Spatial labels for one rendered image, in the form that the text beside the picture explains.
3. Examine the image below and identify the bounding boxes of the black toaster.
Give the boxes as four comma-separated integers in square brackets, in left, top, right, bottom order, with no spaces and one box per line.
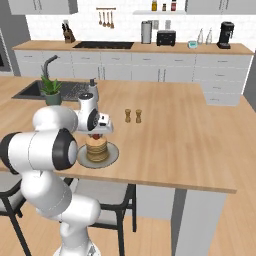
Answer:
[156,29,177,47]

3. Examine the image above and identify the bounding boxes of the grey wall cupboards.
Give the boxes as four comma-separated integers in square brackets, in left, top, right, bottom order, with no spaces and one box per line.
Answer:
[184,0,256,16]
[6,0,80,16]

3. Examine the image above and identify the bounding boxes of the green plant in pot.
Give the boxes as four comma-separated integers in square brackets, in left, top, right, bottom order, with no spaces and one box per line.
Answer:
[39,74,64,107]

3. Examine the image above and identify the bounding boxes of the grey canister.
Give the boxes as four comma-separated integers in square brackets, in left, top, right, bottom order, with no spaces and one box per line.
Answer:
[140,20,153,45]

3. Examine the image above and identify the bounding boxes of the dark sink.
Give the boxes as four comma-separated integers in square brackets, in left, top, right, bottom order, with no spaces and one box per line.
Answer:
[11,79,93,102]

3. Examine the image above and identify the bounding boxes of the grey plate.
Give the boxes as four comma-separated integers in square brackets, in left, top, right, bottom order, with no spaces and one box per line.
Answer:
[76,142,120,170]

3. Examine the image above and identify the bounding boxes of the white soap dispenser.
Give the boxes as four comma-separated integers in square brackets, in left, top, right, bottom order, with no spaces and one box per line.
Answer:
[87,77,100,102]

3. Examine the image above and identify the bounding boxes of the white wall shelf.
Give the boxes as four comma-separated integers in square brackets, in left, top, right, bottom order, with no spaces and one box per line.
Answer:
[132,9,187,16]

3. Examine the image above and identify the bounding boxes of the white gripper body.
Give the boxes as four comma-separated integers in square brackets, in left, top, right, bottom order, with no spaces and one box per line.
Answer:
[85,123,115,137]

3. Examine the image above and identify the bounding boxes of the pancake stack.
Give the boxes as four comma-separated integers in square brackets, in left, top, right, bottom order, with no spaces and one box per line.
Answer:
[85,135,109,164]

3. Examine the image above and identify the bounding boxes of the clear glass bottle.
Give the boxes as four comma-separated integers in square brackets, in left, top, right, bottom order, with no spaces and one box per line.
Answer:
[205,27,214,46]
[196,27,205,46]

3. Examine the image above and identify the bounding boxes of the wooden knife block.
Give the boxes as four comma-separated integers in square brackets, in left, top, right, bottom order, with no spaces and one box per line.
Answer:
[61,22,77,45]

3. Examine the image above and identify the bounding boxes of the black hob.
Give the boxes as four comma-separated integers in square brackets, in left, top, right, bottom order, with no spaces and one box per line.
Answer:
[72,40,135,51]

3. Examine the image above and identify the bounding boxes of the grey tap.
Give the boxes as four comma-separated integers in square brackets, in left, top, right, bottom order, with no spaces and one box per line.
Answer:
[42,54,61,83]

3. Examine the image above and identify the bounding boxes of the black coffee machine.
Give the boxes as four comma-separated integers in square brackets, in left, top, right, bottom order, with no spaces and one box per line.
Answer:
[216,21,236,50]

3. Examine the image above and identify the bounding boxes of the black stool with grey seat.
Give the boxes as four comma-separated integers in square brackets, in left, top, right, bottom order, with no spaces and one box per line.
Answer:
[0,170,33,256]
[62,177,138,256]

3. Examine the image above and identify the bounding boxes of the grey base cupboards run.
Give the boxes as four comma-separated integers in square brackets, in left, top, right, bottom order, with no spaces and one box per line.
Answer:
[13,49,255,108]

